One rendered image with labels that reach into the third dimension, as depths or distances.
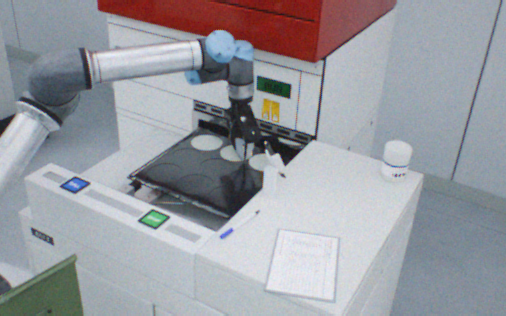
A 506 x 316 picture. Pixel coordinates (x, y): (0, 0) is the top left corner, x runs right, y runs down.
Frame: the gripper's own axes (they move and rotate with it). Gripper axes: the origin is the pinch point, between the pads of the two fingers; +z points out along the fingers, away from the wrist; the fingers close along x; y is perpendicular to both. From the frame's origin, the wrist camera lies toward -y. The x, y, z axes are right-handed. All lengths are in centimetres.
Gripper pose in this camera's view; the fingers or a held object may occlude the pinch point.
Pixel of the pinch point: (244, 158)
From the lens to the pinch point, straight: 164.8
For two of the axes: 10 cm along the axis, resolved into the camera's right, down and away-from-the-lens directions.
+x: -9.2, 2.2, -3.4
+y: -4.0, -4.8, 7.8
